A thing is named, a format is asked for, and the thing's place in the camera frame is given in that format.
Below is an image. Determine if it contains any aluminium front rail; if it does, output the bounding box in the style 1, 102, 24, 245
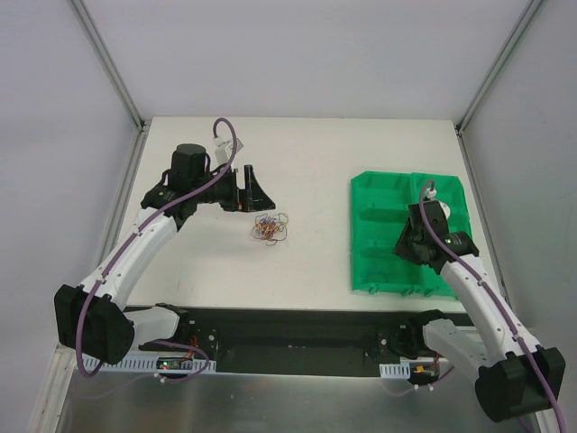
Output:
56, 351, 488, 378

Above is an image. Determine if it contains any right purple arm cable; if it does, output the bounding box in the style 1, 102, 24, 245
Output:
417, 180, 569, 433

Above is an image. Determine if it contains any multicolour wire bundle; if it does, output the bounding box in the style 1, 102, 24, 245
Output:
250, 211, 290, 248

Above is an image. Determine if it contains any right aluminium frame post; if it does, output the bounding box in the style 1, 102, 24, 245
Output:
454, 0, 546, 134

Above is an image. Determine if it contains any left aluminium frame post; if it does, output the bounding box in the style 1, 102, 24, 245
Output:
67, 0, 152, 132

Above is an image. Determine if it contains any aluminium frame post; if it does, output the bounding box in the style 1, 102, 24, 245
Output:
67, 0, 152, 132
454, 0, 546, 134

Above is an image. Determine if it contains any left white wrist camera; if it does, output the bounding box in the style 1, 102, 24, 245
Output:
213, 136, 234, 166

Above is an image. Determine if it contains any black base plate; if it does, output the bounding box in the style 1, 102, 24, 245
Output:
125, 304, 461, 375

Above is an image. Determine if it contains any green compartment tray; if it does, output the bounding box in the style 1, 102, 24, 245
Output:
350, 171, 472, 299

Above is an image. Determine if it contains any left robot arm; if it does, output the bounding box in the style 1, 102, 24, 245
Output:
54, 139, 276, 364

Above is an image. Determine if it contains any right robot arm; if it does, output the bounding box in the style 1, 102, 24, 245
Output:
394, 199, 567, 432

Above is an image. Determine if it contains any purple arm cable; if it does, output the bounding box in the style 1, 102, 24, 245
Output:
417, 180, 569, 433
74, 116, 240, 378

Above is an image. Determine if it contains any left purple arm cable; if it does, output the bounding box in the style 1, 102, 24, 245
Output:
74, 116, 240, 378

